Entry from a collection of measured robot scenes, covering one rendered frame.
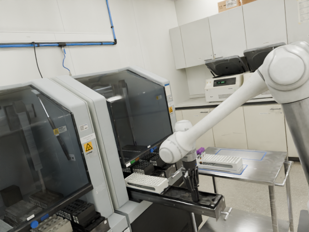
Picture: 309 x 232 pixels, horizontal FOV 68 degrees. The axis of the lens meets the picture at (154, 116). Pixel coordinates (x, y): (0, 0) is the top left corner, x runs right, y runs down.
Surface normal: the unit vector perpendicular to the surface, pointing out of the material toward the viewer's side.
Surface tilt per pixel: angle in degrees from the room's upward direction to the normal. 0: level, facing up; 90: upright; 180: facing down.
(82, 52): 90
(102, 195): 90
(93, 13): 90
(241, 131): 90
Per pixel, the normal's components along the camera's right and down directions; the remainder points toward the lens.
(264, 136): -0.61, 0.26
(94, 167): 0.79, -0.04
